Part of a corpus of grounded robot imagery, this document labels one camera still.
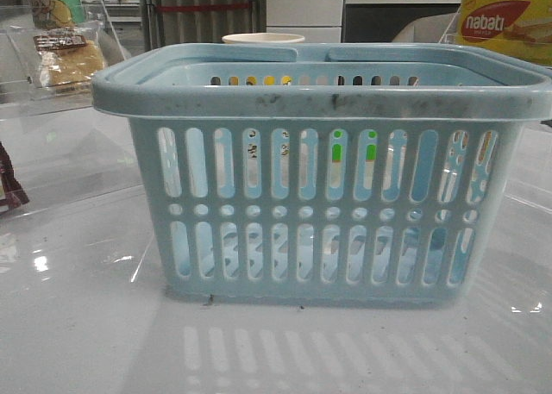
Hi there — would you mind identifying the packaged yellow bread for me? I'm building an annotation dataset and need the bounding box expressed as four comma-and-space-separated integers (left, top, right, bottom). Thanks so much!
33, 27, 107, 91

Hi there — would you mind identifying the light blue plastic basket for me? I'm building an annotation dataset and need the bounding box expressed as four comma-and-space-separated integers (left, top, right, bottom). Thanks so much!
91, 43, 551, 305

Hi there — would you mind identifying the yellow popcorn paper cup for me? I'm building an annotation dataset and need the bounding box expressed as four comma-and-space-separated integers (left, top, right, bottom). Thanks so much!
222, 32, 305, 44

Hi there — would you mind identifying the white cabinet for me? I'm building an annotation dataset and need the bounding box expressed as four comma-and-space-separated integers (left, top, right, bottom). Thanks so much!
266, 0, 344, 43

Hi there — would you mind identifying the clear acrylic display shelf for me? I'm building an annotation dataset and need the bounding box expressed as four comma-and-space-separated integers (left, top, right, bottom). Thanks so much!
1, 0, 141, 224

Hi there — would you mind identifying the clear acrylic right stand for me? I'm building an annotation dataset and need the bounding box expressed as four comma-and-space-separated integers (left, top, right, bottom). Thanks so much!
437, 12, 460, 44

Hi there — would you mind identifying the maroon almond cracker packet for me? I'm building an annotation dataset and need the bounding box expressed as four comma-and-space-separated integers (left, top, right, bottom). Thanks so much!
1, 145, 29, 214

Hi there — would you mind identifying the green snack bag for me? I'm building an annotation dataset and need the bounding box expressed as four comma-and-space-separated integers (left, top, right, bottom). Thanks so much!
29, 0, 85, 29

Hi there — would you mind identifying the yellow nabati wafer box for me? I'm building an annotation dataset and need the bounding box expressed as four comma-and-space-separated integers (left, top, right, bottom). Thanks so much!
455, 0, 551, 66

